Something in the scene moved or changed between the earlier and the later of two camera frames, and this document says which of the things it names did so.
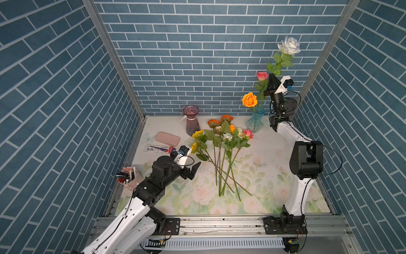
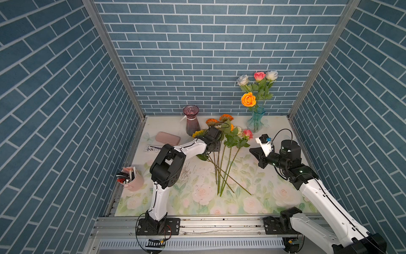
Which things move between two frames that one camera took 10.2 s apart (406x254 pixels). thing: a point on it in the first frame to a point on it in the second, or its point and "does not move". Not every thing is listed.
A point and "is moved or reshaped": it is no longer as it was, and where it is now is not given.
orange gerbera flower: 227,117 does not move
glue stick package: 159,148 does not move
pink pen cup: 129,177 does not move
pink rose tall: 263,76 does not move
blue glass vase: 255,123 does not move
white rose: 284,56 is moved or reshaped
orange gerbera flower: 213,123 does not move
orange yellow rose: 249,100 does not move
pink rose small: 248,134 does not move
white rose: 229,143 to 242,80
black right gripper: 271,81 to 259,152
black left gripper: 185,174 to 217,147
